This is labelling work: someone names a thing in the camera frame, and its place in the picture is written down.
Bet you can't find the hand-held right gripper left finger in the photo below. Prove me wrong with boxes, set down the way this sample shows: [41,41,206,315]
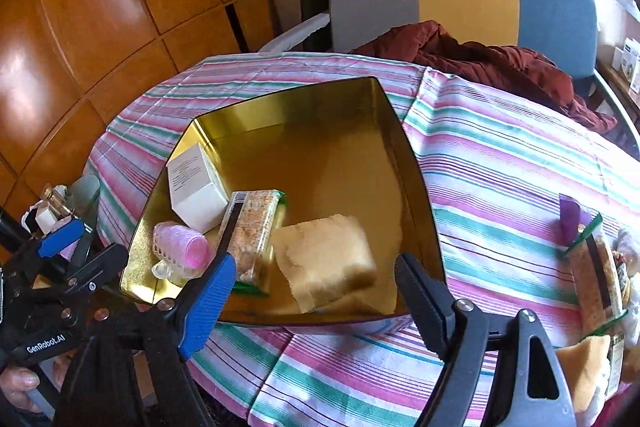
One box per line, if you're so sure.
[52,253,237,427]

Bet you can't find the pink hair roller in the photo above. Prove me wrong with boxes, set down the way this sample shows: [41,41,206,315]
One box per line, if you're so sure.
[151,221,211,282]

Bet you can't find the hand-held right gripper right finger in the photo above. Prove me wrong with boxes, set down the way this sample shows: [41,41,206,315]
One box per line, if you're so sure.
[395,253,578,427]

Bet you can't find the perfume bottle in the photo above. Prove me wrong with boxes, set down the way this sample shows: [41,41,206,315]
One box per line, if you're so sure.
[40,184,76,233]

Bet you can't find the purple wrapped object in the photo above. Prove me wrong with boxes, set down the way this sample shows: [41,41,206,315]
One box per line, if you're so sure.
[558,193,583,248]

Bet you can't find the white cardboard box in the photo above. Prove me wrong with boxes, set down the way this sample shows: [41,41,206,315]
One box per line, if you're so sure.
[166,142,228,233]

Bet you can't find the wooden cabinet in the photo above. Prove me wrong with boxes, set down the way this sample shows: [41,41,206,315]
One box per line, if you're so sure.
[0,0,281,258]

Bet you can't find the person's left hand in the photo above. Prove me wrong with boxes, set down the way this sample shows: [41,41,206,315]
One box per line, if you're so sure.
[0,366,55,422]

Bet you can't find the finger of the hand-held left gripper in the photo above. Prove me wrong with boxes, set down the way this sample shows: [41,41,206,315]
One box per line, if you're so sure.
[67,244,128,295]
[10,219,85,260]

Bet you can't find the striped tablecloth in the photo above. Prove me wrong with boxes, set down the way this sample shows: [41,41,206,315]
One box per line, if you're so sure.
[82,52,640,427]

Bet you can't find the yellow sponge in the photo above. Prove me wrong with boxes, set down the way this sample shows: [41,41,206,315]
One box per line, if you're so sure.
[270,214,378,314]
[555,333,612,413]

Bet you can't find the maroon quilted jacket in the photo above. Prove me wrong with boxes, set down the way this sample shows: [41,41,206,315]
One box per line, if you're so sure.
[350,21,618,132]

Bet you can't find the small boxes on desk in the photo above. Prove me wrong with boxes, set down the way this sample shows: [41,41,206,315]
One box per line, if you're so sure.
[617,38,640,92]

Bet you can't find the gold tin box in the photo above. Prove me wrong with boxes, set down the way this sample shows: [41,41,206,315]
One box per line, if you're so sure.
[120,77,446,325]

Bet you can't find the cracker packet with green ends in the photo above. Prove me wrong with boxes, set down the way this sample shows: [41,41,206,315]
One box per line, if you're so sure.
[216,189,287,297]
[565,212,628,340]

